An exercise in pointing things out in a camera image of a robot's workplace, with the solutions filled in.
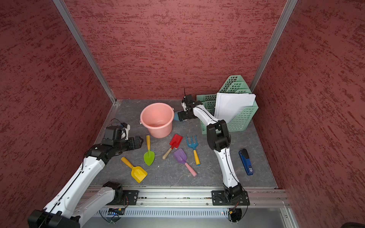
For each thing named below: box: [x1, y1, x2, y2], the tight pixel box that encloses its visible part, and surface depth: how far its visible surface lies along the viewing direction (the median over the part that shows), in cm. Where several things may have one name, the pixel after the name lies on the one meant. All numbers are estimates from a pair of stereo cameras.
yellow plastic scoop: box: [120, 156, 148, 183], surface depth 83 cm
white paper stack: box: [213, 92, 257, 124], surface depth 89 cm
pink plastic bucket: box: [139, 102, 175, 139], surface depth 95 cm
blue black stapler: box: [238, 148, 254, 176], surface depth 87 cm
